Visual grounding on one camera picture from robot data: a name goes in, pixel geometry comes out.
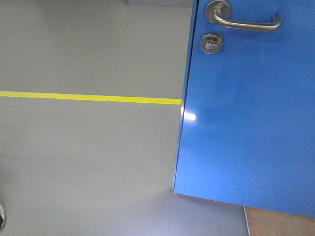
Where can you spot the blue door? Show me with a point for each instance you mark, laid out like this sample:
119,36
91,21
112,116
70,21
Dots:
247,126

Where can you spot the steel door lock thumbturn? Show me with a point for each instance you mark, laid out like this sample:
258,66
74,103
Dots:
211,43

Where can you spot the plywood base platform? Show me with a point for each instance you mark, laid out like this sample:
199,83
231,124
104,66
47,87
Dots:
261,222

